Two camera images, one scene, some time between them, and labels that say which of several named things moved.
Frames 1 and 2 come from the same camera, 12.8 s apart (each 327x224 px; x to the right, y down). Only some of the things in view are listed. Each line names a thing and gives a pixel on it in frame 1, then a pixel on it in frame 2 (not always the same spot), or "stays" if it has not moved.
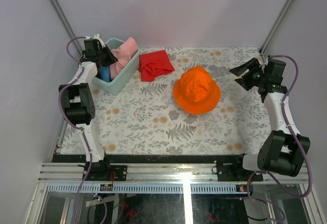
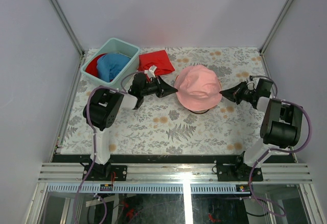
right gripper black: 253,66 to 234,94
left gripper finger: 107,57 to 163,84
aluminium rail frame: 69,178 stays
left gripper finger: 101,61 to 167,92
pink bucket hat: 122,53 to 198,88
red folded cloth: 153,64 stays
